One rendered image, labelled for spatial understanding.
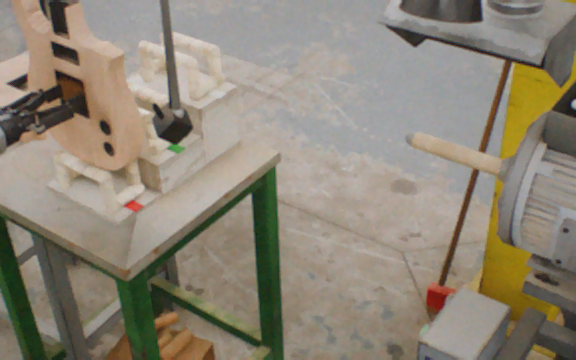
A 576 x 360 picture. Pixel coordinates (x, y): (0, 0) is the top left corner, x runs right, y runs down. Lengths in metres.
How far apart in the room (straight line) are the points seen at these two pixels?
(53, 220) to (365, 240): 1.62
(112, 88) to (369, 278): 1.64
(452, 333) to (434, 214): 2.10
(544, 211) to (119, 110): 0.90
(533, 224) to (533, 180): 0.08
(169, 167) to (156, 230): 0.18
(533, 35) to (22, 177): 1.35
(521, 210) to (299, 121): 2.75
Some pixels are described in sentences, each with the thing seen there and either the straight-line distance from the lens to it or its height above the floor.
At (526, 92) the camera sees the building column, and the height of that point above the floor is 0.93.
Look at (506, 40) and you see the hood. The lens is 1.34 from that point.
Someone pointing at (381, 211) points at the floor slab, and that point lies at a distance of 3.40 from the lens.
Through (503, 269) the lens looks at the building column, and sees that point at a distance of 2.82.
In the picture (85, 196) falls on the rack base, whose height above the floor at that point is 0.94.
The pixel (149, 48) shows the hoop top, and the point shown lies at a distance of 2.04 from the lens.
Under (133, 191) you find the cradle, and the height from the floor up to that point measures 0.97.
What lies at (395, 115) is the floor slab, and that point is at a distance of 4.08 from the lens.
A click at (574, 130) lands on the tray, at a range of 1.31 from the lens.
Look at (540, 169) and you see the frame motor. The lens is 1.34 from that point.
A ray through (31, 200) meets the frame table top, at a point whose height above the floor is 0.93.
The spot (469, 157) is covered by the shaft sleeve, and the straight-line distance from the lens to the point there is 1.49.
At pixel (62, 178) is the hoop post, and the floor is 0.98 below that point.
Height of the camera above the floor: 2.07
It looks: 36 degrees down
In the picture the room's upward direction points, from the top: 2 degrees counter-clockwise
